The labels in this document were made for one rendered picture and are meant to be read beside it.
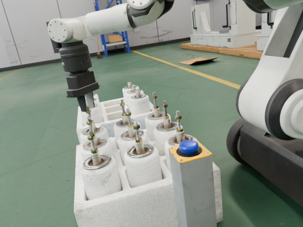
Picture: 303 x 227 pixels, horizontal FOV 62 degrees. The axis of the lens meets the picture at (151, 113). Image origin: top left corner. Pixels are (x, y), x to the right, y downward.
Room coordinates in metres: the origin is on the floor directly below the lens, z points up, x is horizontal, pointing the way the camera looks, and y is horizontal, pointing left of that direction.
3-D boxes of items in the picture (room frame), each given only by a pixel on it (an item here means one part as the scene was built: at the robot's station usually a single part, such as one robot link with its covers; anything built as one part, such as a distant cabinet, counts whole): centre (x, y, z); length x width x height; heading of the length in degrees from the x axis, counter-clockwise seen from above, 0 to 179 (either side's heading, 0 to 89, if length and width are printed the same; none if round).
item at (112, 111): (1.27, 0.19, 0.09); 0.39 x 0.39 x 0.18; 12
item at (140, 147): (0.61, 0.04, 0.26); 0.02 x 0.02 x 0.03
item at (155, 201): (0.73, 0.07, 0.09); 0.39 x 0.39 x 0.18; 12
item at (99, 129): (0.82, 0.21, 0.25); 0.08 x 0.08 x 0.01
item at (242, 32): (4.51, -1.43, 0.45); 1.61 x 0.57 x 0.74; 11
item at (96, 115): (1.13, 0.28, 0.16); 0.10 x 0.10 x 0.18
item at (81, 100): (0.80, 0.22, 0.36); 0.03 x 0.02 x 0.06; 58
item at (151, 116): (0.87, -0.02, 0.25); 0.08 x 0.08 x 0.01
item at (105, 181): (0.59, 0.16, 0.16); 0.10 x 0.10 x 0.18
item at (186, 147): (0.46, -0.07, 0.32); 0.04 x 0.04 x 0.02
